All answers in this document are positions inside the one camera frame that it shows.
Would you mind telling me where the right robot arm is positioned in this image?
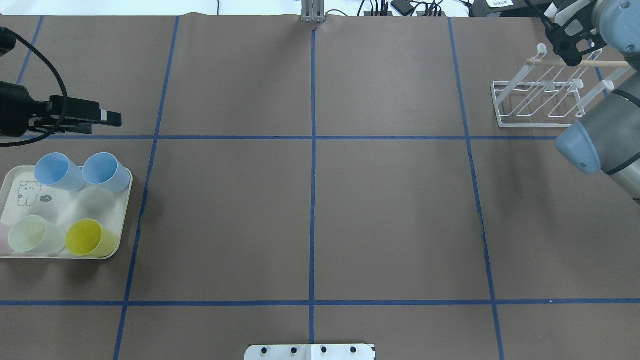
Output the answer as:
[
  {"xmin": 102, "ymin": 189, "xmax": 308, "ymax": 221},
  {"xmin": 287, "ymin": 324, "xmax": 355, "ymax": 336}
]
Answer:
[{"xmin": 539, "ymin": 0, "xmax": 640, "ymax": 203}]

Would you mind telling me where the aluminium frame post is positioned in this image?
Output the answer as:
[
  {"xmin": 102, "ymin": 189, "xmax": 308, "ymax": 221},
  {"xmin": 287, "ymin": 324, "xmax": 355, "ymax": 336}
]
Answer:
[{"xmin": 300, "ymin": 0, "xmax": 326, "ymax": 24}]

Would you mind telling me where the yellow plastic cup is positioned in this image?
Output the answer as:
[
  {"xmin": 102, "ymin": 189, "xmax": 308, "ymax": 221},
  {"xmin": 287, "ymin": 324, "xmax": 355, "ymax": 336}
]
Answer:
[{"xmin": 65, "ymin": 218, "xmax": 118, "ymax": 258}]

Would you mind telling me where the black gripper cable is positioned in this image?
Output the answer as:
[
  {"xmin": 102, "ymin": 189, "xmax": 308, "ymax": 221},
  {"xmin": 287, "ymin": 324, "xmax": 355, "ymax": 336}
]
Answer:
[{"xmin": 0, "ymin": 27, "xmax": 71, "ymax": 148}]

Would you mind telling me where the pink plastic cup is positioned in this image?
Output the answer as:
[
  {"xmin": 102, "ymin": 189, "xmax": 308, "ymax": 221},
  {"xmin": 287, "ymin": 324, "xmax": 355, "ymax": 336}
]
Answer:
[{"xmin": 0, "ymin": 222, "xmax": 13, "ymax": 256}]

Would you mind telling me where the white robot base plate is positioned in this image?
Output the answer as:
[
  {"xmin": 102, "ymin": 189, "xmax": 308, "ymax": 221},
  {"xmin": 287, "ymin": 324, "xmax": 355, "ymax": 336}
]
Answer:
[{"xmin": 244, "ymin": 343, "xmax": 377, "ymax": 360}]

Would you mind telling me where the light blue plastic cup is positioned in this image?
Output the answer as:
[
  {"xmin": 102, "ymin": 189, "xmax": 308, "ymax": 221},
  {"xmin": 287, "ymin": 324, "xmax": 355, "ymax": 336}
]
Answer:
[{"xmin": 34, "ymin": 152, "xmax": 87, "ymax": 192}]

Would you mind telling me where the pale green plastic cup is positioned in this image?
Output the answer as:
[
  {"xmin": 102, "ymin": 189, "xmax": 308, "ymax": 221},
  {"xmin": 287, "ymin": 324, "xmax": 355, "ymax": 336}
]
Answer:
[{"xmin": 7, "ymin": 215, "xmax": 66, "ymax": 255}]

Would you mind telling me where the white wire cup rack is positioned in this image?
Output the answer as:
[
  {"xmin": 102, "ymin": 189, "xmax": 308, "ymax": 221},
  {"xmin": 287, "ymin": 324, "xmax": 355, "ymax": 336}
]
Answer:
[{"xmin": 490, "ymin": 43, "xmax": 632, "ymax": 128}]

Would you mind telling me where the cream rabbit serving tray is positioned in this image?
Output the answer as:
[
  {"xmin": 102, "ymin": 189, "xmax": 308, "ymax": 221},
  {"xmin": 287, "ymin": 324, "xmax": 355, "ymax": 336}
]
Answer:
[{"xmin": 0, "ymin": 165, "xmax": 134, "ymax": 261}]

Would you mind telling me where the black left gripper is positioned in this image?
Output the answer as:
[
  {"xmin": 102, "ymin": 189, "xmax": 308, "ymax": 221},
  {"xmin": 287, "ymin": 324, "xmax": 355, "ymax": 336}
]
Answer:
[{"xmin": 0, "ymin": 81, "xmax": 122, "ymax": 138}]

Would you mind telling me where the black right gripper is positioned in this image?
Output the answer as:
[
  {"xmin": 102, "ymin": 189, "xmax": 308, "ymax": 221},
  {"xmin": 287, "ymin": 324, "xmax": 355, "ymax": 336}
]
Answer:
[{"xmin": 542, "ymin": 0, "xmax": 607, "ymax": 67}]

